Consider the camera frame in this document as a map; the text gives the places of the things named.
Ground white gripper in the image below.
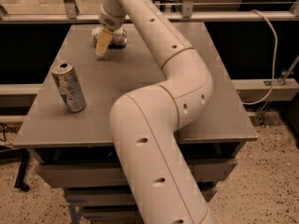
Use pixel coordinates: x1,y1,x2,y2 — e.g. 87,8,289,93
95,3,125,58

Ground green white 7up can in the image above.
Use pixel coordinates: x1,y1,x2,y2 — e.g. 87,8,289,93
91,27,127,48

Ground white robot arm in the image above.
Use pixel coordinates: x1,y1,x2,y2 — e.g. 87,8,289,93
96,0,216,224

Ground silver blue energy drink can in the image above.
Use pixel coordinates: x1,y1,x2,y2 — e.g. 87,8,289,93
50,60,87,113

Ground grey metal railing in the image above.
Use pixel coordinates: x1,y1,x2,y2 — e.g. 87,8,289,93
0,0,299,23

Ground grey drawer cabinet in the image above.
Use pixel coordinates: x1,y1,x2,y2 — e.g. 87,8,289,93
12,22,259,221

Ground top grey drawer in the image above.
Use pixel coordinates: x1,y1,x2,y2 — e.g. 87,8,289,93
36,158,237,188

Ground grey drawer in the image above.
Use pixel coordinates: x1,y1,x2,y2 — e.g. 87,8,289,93
64,186,218,207
82,205,142,220
36,158,237,188

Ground middle grey drawer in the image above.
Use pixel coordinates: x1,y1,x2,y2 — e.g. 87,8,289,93
64,186,218,207

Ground black stand leg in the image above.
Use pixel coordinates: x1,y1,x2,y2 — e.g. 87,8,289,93
0,146,30,192

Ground bottom grey drawer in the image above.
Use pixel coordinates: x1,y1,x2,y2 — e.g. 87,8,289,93
82,205,142,220

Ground white cable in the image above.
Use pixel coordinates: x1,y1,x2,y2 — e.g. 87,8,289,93
242,9,278,106

